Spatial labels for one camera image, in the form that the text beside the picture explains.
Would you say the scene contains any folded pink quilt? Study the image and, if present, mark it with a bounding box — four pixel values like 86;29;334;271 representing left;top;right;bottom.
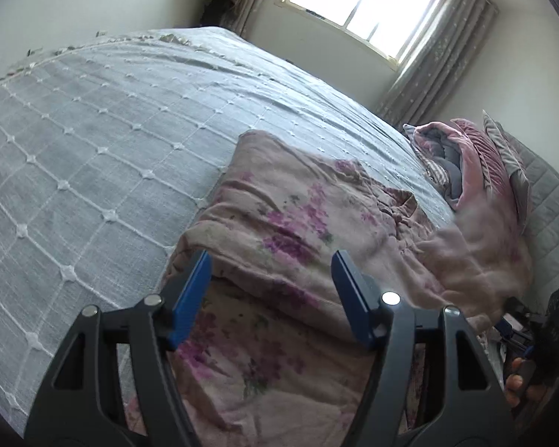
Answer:
403;121;491;211

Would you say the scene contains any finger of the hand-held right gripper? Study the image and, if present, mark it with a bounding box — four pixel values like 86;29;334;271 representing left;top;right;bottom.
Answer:
496;305;548;360

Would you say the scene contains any window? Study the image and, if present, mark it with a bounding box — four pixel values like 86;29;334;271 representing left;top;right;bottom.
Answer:
275;0;448;73

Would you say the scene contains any floral padded jacket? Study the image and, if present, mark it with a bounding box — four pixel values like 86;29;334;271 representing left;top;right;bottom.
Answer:
123;129;534;447

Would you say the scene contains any grey checked bedspread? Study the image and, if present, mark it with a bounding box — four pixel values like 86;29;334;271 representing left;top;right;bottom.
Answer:
0;27;457;429

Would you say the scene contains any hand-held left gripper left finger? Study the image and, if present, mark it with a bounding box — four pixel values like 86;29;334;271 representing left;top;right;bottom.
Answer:
24;249;214;447

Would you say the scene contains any person's right hand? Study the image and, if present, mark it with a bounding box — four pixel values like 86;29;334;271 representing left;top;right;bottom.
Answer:
504;356;543;406

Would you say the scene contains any grey padded headboard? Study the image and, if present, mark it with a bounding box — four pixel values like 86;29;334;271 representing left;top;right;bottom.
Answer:
508;130;559;289

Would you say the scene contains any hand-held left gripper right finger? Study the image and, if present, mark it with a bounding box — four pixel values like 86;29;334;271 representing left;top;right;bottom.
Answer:
331;250;519;447

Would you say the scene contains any pink velvet pillow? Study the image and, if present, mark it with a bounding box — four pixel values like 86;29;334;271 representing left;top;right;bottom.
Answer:
449;109;533;234

